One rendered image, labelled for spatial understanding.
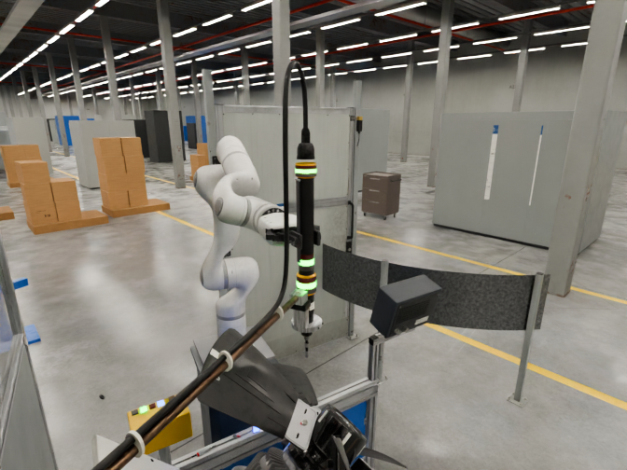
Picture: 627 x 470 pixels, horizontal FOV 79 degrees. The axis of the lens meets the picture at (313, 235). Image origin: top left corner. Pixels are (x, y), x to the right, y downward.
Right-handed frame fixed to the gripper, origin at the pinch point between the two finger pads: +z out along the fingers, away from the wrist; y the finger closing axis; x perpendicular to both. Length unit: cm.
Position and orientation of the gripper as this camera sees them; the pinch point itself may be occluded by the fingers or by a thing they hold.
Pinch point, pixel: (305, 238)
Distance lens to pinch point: 81.1
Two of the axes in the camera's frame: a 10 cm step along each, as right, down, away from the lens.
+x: 0.0, -9.6, -2.9
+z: 5.3, 2.4, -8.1
